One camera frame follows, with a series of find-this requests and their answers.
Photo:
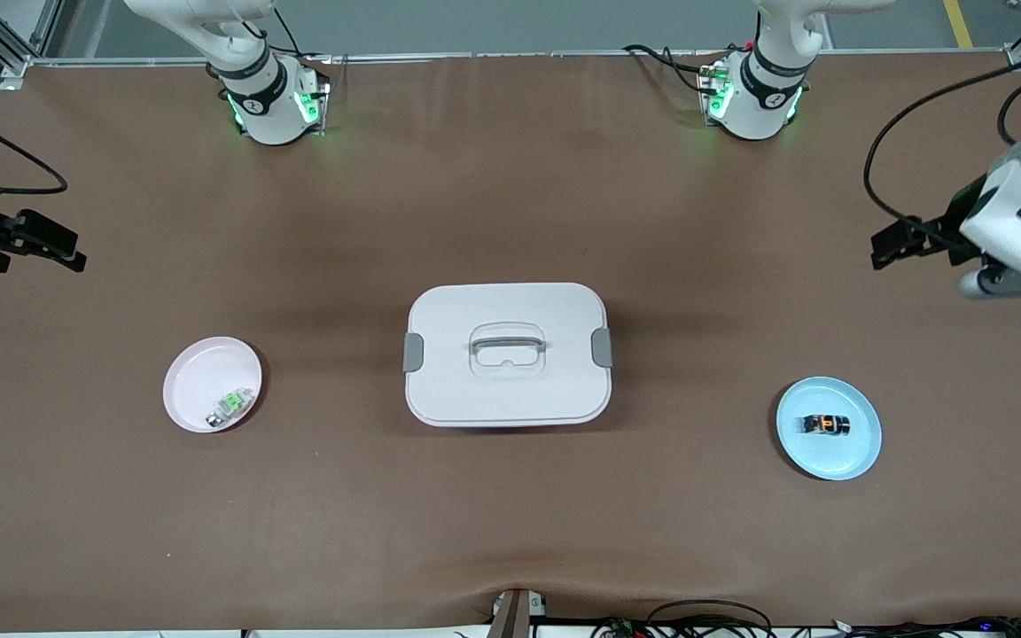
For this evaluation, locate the white lidded storage box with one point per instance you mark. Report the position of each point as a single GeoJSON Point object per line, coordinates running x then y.
{"type": "Point", "coordinates": [510, 390]}

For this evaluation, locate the brown metal bracket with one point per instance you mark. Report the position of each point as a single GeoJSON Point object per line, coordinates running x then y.
{"type": "Point", "coordinates": [510, 616]}

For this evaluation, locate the pink round plate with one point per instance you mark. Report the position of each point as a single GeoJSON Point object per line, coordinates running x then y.
{"type": "Point", "coordinates": [196, 381]}

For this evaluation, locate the light blue round plate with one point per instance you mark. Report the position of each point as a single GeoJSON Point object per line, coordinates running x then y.
{"type": "Point", "coordinates": [830, 456]}

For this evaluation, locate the aluminium frame profile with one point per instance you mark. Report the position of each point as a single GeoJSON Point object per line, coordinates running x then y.
{"type": "Point", "coordinates": [14, 53]}
{"type": "Point", "coordinates": [1017, 58]}

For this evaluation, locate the brown table mat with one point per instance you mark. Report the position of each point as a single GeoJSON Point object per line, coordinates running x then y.
{"type": "Point", "coordinates": [510, 532]}

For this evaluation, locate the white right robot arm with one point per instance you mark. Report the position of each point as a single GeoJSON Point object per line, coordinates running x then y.
{"type": "Point", "coordinates": [267, 111]}

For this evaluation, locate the orange and black push-button switch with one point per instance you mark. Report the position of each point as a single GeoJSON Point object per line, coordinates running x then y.
{"type": "Point", "coordinates": [830, 425]}

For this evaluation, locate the green push-button switch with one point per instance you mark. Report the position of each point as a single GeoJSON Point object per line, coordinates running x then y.
{"type": "Point", "coordinates": [231, 403]}

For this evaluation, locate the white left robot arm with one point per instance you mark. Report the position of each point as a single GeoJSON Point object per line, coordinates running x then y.
{"type": "Point", "coordinates": [759, 106]}

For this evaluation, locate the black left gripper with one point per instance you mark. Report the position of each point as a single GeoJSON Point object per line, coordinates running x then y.
{"type": "Point", "coordinates": [942, 232]}

